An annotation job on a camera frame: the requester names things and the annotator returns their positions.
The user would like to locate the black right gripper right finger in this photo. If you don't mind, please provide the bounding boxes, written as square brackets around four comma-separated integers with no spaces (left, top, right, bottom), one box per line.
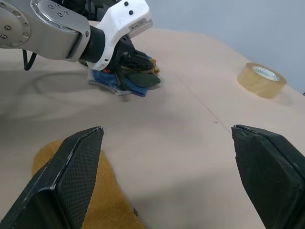
[231,124,305,229]

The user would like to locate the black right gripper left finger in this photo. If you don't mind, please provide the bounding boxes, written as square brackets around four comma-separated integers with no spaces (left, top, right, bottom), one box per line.
[0,126,104,229]

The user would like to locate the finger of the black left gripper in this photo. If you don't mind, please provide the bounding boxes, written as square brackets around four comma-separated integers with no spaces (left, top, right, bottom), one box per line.
[125,71,162,88]
[113,66,131,93]

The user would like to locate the tan brown sock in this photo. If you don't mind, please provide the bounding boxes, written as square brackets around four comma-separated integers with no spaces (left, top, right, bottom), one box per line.
[142,59,161,76]

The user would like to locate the blue sock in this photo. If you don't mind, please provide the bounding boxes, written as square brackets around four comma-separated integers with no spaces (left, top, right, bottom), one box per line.
[91,69,148,98]

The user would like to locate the mustard yellow sock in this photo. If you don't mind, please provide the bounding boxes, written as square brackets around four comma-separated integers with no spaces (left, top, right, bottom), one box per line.
[31,140,146,229]

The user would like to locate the clear packing tape roll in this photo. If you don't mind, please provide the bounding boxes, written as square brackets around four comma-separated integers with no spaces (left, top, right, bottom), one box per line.
[237,62,288,99]

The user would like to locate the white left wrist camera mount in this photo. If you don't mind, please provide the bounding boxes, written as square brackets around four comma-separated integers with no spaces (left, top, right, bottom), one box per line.
[91,0,153,71]

